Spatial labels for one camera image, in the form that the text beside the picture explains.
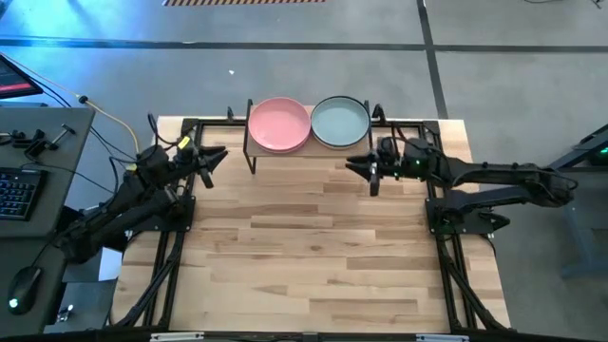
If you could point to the grey side desk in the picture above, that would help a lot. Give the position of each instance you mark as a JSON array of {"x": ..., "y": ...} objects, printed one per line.
[{"x": 28, "y": 242}]

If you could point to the dark grey plate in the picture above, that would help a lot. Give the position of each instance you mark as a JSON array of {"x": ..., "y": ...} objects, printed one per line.
[{"x": 312, "y": 130}]

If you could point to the grey metal stand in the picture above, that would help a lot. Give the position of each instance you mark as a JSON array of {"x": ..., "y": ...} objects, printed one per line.
[{"x": 567, "y": 209}]

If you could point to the black clamp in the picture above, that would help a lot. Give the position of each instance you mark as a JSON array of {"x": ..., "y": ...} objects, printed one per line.
[{"x": 28, "y": 142}]

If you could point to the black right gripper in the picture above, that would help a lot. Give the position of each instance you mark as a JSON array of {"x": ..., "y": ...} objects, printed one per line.
[{"x": 390, "y": 166}]

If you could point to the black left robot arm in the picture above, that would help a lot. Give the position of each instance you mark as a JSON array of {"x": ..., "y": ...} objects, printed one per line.
[{"x": 119, "y": 209}]

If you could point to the black backlit keyboard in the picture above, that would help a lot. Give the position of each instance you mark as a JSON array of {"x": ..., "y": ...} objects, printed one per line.
[{"x": 19, "y": 195}]

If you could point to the silver metal bracket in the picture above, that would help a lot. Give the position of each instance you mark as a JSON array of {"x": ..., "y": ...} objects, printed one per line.
[
  {"x": 176, "y": 336},
  {"x": 442, "y": 337}
]

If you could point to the black computer monitor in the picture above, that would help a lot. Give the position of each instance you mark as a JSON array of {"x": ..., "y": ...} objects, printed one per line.
[{"x": 14, "y": 81}]

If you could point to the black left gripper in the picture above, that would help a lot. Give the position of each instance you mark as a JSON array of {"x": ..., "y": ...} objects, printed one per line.
[{"x": 190, "y": 160}]

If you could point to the wooden shelf with black frame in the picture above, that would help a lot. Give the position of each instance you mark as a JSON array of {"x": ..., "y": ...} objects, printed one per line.
[{"x": 309, "y": 153}]

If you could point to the small metal fitting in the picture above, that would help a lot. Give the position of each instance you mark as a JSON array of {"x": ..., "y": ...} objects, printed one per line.
[{"x": 65, "y": 313}]

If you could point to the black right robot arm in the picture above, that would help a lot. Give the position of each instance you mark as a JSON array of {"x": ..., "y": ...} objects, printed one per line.
[{"x": 499, "y": 173}]

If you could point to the pink plate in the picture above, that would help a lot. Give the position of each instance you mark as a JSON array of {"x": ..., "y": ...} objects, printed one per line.
[{"x": 279, "y": 123}]

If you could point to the yellow tape tag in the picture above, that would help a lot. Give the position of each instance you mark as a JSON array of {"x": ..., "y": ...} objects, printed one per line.
[{"x": 183, "y": 142}]

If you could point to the black computer mouse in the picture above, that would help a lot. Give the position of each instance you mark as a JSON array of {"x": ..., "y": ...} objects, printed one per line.
[{"x": 24, "y": 287}]

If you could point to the black aluminium table frame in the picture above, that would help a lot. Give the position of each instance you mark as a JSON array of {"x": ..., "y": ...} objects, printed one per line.
[{"x": 404, "y": 123}]

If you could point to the white paper sheet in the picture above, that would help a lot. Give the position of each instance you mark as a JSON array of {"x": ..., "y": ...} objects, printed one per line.
[{"x": 110, "y": 266}]

